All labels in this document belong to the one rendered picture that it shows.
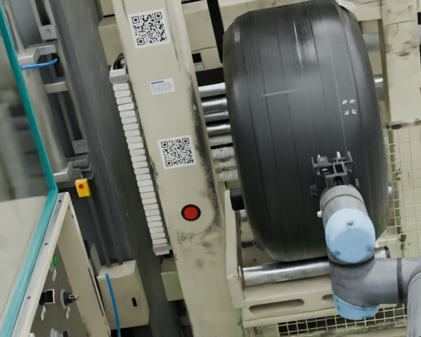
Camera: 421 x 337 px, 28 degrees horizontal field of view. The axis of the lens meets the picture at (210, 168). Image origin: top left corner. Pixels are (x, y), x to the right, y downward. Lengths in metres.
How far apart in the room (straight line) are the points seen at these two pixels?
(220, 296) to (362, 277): 0.74
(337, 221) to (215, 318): 0.84
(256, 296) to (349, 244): 0.66
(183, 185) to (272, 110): 0.35
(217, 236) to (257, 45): 0.49
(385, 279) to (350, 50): 0.53
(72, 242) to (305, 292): 0.56
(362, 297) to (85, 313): 0.69
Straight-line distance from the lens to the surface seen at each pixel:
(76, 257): 1.77
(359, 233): 1.32
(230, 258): 1.95
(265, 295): 1.96
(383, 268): 1.39
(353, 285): 1.39
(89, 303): 1.84
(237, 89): 1.70
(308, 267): 1.94
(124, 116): 1.85
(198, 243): 1.98
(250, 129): 1.67
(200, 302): 2.08
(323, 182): 1.52
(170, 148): 1.86
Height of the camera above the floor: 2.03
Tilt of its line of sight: 27 degrees down
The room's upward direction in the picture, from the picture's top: 12 degrees counter-clockwise
